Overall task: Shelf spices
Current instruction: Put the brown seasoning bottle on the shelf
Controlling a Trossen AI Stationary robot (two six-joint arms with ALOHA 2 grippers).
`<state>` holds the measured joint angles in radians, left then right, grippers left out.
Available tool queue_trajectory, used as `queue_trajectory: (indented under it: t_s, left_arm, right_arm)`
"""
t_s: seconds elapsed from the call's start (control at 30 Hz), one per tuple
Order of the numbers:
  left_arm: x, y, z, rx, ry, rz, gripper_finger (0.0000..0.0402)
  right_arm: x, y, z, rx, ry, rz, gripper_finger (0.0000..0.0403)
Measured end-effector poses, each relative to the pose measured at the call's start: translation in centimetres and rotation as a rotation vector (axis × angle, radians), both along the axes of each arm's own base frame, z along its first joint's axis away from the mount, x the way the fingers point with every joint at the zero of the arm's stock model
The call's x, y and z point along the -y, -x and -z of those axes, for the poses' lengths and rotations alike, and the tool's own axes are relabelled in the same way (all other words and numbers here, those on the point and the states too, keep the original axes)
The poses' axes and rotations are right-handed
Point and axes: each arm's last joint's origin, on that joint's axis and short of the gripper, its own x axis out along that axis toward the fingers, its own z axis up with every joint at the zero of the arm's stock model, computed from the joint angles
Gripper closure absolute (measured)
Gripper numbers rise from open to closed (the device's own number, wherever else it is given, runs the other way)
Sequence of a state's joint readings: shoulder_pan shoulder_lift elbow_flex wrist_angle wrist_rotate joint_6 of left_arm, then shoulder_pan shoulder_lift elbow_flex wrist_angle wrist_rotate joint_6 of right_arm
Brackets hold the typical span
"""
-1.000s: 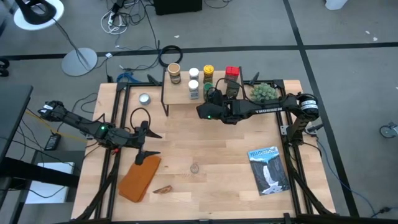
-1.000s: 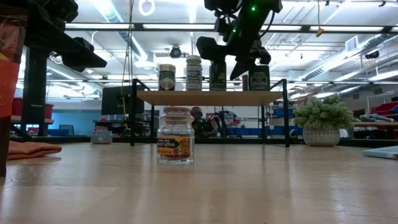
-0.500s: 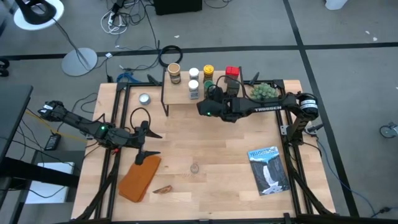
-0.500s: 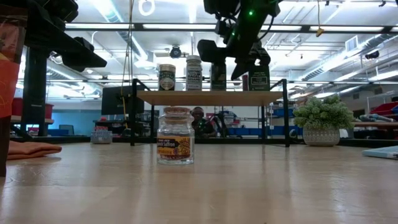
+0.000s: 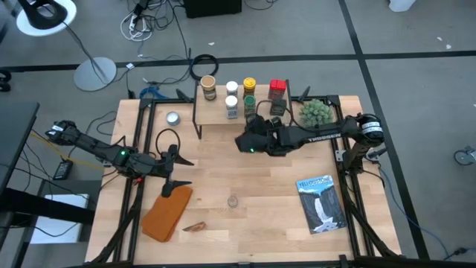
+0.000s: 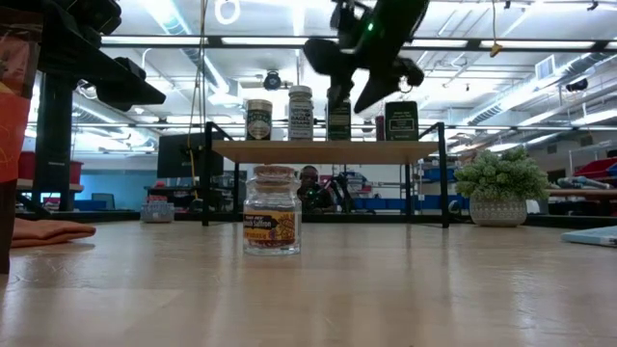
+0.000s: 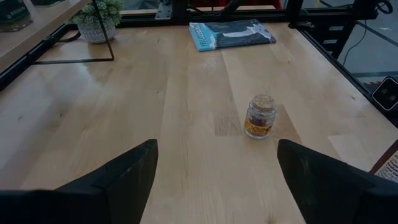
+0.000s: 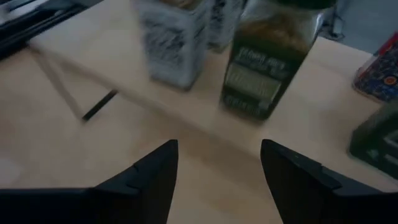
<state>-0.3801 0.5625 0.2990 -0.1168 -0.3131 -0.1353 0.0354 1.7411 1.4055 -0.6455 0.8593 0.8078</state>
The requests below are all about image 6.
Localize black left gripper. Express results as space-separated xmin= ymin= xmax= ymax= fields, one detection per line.
xmin=38 ymin=0 xmax=168 ymax=114

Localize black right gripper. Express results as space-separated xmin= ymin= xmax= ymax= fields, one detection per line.
xmin=303 ymin=38 xmax=426 ymax=115

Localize green-lid herb jar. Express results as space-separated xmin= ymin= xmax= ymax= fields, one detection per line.
xmin=326 ymin=95 xmax=353 ymax=143

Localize dark green spice tin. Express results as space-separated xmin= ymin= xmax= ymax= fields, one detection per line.
xmin=384 ymin=100 xmax=420 ymax=143

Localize bagel sesame seasoning jar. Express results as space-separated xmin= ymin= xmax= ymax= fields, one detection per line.
xmin=287 ymin=85 xmax=315 ymax=142

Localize dark spice jar gold lid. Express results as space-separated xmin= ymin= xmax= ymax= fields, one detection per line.
xmin=244 ymin=98 xmax=274 ymax=142

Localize orange taco mix packet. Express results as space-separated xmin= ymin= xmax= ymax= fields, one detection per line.
xmin=0 ymin=7 xmax=45 ymax=276

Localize small saffron jar cork lid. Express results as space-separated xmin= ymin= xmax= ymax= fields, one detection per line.
xmin=242 ymin=165 xmax=303 ymax=257

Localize wooden shelf black legs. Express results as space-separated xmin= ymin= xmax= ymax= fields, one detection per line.
xmin=201 ymin=120 xmax=451 ymax=229

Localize black computer monitor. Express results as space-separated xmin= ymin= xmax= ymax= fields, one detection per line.
xmin=156 ymin=131 xmax=226 ymax=179

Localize person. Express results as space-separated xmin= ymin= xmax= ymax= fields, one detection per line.
xmin=295 ymin=164 xmax=335 ymax=215

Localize small silver candle tin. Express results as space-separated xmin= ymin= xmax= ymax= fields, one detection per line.
xmin=140 ymin=200 xmax=176 ymax=225

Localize red storage bin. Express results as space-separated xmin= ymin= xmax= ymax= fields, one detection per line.
xmin=17 ymin=150 xmax=84 ymax=185
xmin=572 ymin=157 xmax=617 ymax=179

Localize yellow hanging tag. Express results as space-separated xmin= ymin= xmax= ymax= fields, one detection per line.
xmin=489 ymin=0 xmax=504 ymax=59

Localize folded orange cloth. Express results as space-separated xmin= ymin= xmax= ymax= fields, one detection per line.
xmin=12 ymin=217 xmax=97 ymax=250

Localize potted green succulent plant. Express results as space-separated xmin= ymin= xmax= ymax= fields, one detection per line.
xmin=453 ymin=146 xmax=551 ymax=228

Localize Yellowstone book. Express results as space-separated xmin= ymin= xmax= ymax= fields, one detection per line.
xmin=560 ymin=225 xmax=617 ymax=249

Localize round black camera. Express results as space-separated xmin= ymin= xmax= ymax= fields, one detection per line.
xmin=262 ymin=69 xmax=283 ymax=92

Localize black metal table frame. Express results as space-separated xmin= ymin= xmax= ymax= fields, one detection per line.
xmin=28 ymin=33 xmax=617 ymax=226

